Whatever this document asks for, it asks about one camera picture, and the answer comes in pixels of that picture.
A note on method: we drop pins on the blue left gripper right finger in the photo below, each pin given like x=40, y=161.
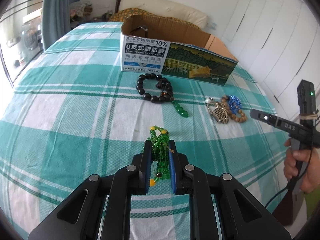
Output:
x=174, y=167

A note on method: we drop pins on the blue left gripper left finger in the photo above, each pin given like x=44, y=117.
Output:
x=145, y=168

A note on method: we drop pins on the wooden bead string metal pendant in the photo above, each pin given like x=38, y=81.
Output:
x=228, y=107

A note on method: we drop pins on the green sleeve forearm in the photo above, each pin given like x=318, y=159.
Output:
x=311, y=201

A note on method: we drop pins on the green jade pendant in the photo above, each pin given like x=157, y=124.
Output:
x=179, y=109

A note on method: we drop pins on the white wardrobe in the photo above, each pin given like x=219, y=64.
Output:
x=277, y=42

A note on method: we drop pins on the cardboard box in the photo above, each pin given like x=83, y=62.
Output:
x=174, y=49

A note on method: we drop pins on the orange floral bedspread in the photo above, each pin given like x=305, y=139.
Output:
x=122, y=15

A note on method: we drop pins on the cream padded headboard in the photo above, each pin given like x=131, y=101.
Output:
x=166, y=8

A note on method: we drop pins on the washing machine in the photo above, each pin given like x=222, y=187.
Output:
x=31, y=39

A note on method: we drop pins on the pile of clothes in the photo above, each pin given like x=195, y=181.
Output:
x=80, y=9

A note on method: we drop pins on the blue curtain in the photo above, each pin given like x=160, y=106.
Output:
x=55, y=20

